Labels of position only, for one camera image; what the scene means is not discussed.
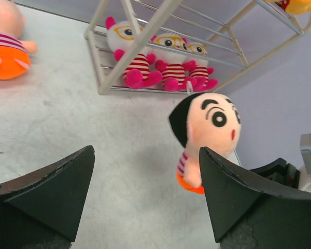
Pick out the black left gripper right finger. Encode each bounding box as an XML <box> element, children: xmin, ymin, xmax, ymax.
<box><xmin>199</xmin><ymin>147</ymin><xmax>311</xmax><ymax>248</ymax></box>

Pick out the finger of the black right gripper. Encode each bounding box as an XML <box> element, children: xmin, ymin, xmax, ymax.
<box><xmin>250</xmin><ymin>158</ymin><xmax>301</xmax><ymax>189</ymax></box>

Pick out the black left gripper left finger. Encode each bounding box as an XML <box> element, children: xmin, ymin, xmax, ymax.
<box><xmin>0</xmin><ymin>145</ymin><xmax>95</xmax><ymax>249</ymax></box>

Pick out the peach doll plush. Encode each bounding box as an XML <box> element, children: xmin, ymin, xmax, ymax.
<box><xmin>0</xmin><ymin>0</ymin><xmax>37</xmax><ymax>80</ymax></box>
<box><xmin>168</xmin><ymin>93</ymin><xmax>242</xmax><ymax>195</ymax></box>

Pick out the pink panda plush front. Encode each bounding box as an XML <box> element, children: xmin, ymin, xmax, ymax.
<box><xmin>187</xmin><ymin>41</ymin><xmax>218</xmax><ymax>92</ymax></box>

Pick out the pink panda plush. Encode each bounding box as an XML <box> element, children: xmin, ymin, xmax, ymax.
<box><xmin>187</xmin><ymin>41</ymin><xmax>218</xmax><ymax>92</ymax></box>
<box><xmin>105</xmin><ymin>16</ymin><xmax>163</xmax><ymax>90</ymax></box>
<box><xmin>151</xmin><ymin>33</ymin><xmax>197</xmax><ymax>92</ymax></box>

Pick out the peach doll plush back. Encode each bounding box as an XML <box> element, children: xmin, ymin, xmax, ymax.
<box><xmin>0</xmin><ymin>0</ymin><xmax>37</xmax><ymax>80</ymax></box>

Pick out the pink panda plush back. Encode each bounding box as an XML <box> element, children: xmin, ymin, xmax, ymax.
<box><xmin>105</xmin><ymin>16</ymin><xmax>163</xmax><ymax>90</ymax></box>

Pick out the cream metal-rod shelf rack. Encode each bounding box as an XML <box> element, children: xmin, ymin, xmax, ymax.
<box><xmin>84</xmin><ymin>1</ymin><xmax>311</xmax><ymax>94</ymax></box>

